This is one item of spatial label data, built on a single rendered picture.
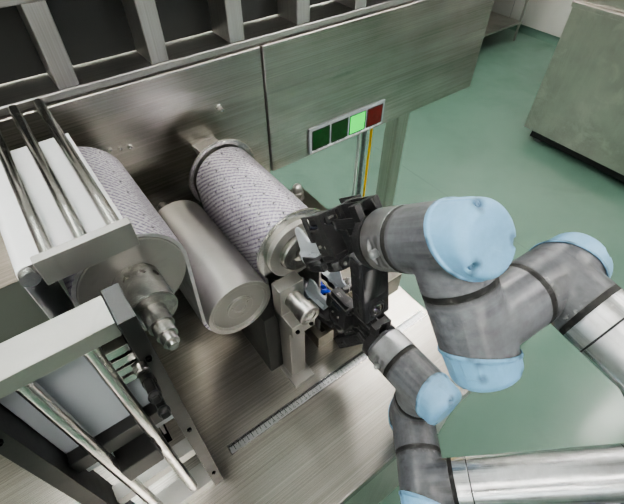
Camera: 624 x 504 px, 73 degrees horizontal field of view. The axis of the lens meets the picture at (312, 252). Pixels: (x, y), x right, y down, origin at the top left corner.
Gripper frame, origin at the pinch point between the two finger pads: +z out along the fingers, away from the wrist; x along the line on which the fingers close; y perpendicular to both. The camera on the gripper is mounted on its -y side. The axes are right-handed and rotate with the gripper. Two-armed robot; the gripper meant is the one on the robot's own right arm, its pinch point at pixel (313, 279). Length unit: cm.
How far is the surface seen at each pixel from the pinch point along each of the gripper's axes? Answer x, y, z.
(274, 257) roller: 10.8, 17.3, -3.8
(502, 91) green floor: -311, -109, 141
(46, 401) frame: 44, 29, -15
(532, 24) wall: -444, -100, 205
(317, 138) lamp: -22.8, 9.8, 29.0
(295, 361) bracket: 10.3, -12.0, -7.5
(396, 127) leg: -71, -13, 46
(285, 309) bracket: 11.1, 6.1, -6.5
